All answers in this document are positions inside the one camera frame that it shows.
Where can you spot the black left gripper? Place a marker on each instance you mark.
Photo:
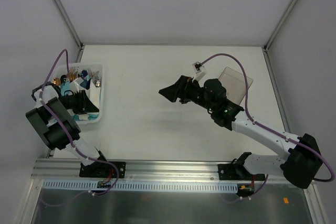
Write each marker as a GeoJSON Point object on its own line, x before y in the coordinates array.
{"type": "Point", "coordinates": [79, 102]}

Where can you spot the clear plastic utensil box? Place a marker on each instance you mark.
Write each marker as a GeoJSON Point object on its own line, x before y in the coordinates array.
{"type": "Point", "coordinates": [234, 83]}

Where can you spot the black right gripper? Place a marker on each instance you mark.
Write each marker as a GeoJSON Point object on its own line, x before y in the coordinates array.
{"type": "Point", "coordinates": [184, 89]}

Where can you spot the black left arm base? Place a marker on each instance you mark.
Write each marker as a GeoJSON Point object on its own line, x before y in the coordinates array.
{"type": "Point", "coordinates": [100, 170]}

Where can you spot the light blue rolled napkin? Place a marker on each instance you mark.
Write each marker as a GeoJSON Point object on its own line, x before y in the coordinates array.
{"type": "Point", "coordinates": [65, 88]}

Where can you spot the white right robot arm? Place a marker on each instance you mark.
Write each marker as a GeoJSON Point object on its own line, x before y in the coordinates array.
{"type": "Point", "coordinates": [297, 158]}

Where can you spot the perforated cable duct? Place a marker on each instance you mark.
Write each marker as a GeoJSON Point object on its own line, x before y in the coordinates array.
{"type": "Point", "coordinates": [97, 185]}

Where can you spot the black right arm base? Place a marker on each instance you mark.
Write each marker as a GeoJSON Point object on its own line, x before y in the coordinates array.
{"type": "Point", "coordinates": [235, 170]}

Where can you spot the white plastic basket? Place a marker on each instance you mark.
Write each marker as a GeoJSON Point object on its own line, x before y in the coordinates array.
{"type": "Point", "coordinates": [96, 71]}

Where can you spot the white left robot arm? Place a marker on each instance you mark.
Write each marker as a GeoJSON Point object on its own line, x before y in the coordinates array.
{"type": "Point", "coordinates": [57, 128]}

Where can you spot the copper spoon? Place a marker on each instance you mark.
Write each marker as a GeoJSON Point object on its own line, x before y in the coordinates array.
{"type": "Point", "coordinates": [56, 81]}

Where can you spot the aluminium frame rail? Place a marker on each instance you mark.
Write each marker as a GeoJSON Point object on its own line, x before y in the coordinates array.
{"type": "Point", "coordinates": [157, 171]}

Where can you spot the copper fork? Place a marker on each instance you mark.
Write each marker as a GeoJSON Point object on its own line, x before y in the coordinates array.
{"type": "Point", "coordinates": [72, 74]}

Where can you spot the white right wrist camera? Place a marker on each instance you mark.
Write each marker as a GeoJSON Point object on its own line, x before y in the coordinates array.
{"type": "Point", "coordinates": [199, 70]}

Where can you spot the white paper napkin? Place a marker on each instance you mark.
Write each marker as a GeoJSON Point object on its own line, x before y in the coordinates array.
{"type": "Point", "coordinates": [94, 94]}

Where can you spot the wooden handled spoon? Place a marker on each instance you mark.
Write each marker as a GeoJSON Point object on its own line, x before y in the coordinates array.
{"type": "Point", "coordinates": [98, 83]}

